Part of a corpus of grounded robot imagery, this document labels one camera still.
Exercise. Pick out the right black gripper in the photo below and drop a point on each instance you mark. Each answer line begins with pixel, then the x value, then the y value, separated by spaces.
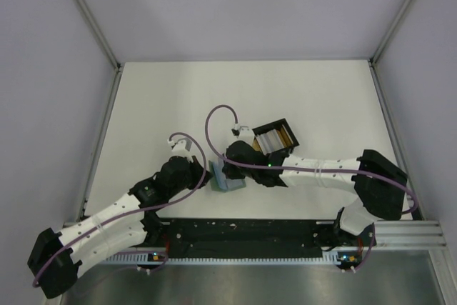
pixel 230 172

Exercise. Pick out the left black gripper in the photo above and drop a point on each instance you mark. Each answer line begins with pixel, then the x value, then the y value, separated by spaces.
pixel 196 167

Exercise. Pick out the green card holder wallet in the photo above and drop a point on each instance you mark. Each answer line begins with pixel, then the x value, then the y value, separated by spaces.
pixel 219 182

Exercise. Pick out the black card box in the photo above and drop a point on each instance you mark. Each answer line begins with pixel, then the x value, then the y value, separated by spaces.
pixel 285 132

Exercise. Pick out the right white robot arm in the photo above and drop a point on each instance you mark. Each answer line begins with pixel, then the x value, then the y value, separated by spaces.
pixel 377 183

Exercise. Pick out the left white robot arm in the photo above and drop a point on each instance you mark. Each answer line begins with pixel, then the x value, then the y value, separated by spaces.
pixel 59 258

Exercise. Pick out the stack of white cards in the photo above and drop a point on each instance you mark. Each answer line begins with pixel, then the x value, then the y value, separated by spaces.
pixel 270 141

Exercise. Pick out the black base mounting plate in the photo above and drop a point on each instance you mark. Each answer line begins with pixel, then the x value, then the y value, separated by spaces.
pixel 251 238

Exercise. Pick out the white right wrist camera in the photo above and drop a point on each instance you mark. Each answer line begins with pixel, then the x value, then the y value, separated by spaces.
pixel 241 131

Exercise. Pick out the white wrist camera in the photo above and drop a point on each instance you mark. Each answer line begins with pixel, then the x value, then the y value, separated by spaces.
pixel 181 148
pixel 241 131

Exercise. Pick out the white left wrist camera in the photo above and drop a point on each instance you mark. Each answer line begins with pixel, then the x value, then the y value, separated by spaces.
pixel 181 148

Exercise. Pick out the grey slotted cable duct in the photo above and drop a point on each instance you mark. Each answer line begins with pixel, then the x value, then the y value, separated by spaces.
pixel 327 258

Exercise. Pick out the right aluminium corner post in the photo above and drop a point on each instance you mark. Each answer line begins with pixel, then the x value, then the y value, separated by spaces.
pixel 391 31

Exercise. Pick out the aluminium corner post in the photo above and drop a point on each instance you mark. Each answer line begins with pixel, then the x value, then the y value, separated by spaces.
pixel 97 33
pixel 391 31

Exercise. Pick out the aluminium front frame rail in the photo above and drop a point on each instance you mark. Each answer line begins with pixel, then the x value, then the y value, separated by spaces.
pixel 409 235

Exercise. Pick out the left aluminium corner post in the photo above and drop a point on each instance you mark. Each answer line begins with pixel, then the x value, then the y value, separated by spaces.
pixel 97 33

